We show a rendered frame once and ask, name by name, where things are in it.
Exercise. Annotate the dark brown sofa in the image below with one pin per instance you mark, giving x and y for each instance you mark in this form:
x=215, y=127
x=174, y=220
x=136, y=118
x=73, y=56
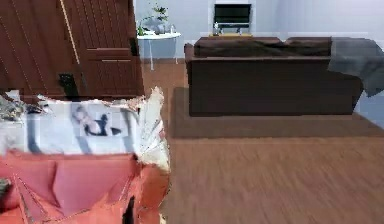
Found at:
x=266, y=83

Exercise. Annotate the white round side table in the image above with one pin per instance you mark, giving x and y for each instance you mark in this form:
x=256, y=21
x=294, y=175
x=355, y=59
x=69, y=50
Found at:
x=159, y=36

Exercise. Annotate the small clear bottle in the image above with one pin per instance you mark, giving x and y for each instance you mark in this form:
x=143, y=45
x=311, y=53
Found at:
x=172, y=28

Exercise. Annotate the yellow television stand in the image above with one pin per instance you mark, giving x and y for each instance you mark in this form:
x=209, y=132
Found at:
x=230, y=34

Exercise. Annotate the green house plant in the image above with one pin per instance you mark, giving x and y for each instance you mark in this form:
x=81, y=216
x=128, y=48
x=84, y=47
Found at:
x=155, y=20

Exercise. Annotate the black television set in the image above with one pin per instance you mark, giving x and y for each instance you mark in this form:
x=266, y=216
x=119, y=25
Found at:
x=232, y=15

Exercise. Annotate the red armchair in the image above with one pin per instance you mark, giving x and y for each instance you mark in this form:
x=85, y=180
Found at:
x=80, y=190

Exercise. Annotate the brown wooden room door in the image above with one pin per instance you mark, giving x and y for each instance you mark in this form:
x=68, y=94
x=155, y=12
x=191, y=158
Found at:
x=66, y=46

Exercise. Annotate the grey blanket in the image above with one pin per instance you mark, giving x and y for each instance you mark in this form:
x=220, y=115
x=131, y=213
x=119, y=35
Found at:
x=361, y=63

